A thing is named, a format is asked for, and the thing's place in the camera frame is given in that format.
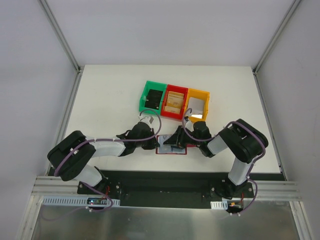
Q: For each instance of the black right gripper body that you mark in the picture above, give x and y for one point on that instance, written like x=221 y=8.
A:
x=179 y=138

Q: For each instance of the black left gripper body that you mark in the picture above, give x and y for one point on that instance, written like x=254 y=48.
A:
x=150 y=142

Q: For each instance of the red leather card holder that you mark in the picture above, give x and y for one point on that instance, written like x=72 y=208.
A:
x=178 y=151

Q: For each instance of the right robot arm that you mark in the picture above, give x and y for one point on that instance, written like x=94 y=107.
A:
x=245 y=142

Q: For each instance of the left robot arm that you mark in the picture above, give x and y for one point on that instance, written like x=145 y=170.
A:
x=71 y=156

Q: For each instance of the silver VIP card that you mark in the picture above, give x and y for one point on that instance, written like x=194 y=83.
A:
x=197 y=107

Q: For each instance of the gold VIP card lower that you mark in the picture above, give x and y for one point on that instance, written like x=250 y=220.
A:
x=171 y=109

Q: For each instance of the gold vip card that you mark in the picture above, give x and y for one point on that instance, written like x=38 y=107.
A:
x=175 y=98
x=171 y=109

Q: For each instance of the black VIP card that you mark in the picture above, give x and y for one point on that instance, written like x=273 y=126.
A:
x=153 y=99

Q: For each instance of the gold VIP card upper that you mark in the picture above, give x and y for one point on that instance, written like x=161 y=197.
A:
x=175 y=98

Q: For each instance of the yellow plastic bin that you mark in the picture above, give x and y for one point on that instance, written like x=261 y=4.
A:
x=204 y=95

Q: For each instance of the green plastic bin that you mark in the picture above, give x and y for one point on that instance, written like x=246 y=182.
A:
x=152 y=85

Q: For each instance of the red plastic bin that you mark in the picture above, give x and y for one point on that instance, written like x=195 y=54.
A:
x=174 y=88

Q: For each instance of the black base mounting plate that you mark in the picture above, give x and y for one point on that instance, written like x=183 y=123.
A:
x=162 y=200

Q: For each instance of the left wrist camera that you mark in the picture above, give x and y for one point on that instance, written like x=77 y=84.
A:
x=146 y=119

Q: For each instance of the right white cable duct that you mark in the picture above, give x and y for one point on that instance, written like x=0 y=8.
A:
x=219 y=205

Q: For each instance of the white cable duct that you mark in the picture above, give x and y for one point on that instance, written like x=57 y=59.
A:
x=219 y=205
x=76 y=201

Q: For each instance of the left white cable duct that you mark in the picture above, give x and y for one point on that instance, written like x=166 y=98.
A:
x=76 y=201

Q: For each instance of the right aluminium frame post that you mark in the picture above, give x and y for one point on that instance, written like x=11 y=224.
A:
x=277 y=34

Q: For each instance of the aluminium frame post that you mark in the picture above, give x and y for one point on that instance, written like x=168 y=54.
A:
x=277 y=34
x=59 y=34

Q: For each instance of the left aluminium frame post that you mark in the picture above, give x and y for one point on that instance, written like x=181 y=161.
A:
x=59 y=34

